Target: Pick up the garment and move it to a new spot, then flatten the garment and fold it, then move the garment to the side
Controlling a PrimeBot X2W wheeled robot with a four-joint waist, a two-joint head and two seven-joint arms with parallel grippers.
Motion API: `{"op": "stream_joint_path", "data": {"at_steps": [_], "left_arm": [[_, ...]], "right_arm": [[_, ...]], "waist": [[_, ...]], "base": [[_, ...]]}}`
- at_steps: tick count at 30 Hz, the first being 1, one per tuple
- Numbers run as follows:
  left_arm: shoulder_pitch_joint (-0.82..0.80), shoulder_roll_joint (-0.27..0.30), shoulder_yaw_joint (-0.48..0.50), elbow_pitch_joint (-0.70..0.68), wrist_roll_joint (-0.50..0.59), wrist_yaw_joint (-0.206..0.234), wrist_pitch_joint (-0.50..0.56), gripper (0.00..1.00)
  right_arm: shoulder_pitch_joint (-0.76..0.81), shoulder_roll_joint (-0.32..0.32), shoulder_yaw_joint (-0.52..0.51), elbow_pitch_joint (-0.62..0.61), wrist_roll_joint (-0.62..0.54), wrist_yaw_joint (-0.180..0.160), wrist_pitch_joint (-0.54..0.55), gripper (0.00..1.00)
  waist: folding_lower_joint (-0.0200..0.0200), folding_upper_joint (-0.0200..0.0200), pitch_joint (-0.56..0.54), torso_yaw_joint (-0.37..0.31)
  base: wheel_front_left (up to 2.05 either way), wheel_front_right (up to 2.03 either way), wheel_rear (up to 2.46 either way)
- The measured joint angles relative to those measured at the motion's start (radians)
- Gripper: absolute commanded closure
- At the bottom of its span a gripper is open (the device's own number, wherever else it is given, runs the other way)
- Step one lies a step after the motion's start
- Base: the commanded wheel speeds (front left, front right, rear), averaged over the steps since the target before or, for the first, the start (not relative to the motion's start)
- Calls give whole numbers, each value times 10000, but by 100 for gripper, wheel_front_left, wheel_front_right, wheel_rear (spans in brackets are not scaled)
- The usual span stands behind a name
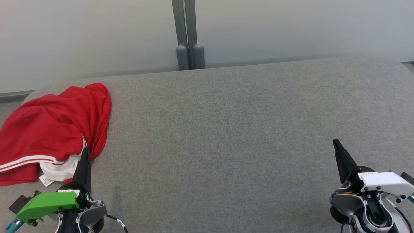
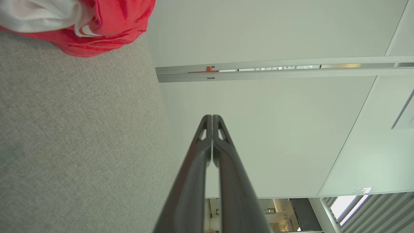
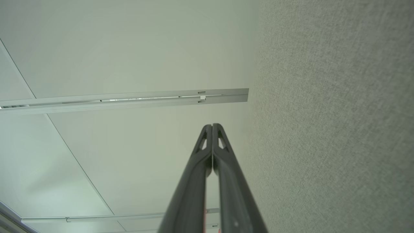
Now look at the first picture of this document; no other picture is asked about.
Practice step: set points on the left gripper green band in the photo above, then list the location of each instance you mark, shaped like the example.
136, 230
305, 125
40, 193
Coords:
48, 204

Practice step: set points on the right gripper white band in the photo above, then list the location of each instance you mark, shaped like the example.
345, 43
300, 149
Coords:
385, 181

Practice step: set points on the red jersey white stripes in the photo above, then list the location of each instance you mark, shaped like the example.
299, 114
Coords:
48, 129

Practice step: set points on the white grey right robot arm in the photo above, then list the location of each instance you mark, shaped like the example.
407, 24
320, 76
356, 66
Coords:
346, 202

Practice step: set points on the grey floor rail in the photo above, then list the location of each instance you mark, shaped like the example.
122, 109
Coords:
13, 95

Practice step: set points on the grey partition post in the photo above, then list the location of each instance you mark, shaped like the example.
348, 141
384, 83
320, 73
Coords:
182, 58
199, 56

